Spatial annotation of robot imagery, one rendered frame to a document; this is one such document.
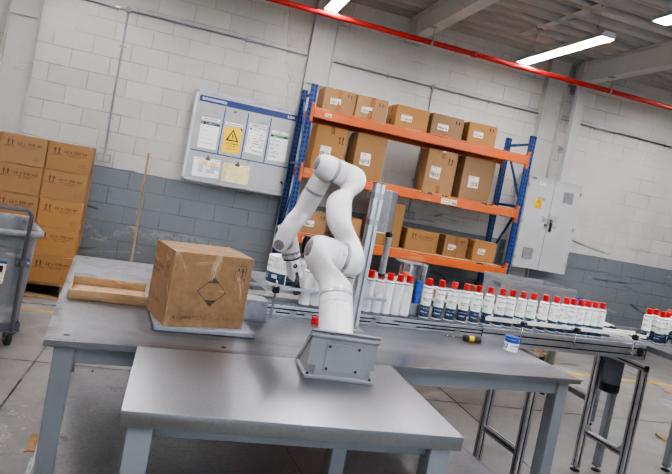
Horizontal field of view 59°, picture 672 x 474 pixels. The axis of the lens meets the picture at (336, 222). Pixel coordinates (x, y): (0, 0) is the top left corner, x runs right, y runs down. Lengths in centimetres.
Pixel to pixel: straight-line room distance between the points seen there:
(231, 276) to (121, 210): 498
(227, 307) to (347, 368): 54
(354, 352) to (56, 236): 416
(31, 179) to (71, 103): 169
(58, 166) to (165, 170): 170
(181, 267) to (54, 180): 365
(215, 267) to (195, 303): 15
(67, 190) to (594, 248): 681
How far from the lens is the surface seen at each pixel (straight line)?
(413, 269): 312
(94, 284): 274
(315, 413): 167
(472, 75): 801
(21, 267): 430
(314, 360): 192
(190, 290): 216
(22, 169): 572
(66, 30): 730
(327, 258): 208
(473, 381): 252
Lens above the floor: 143
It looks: 3 degrees down
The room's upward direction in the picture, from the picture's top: 11 degrees clockwise
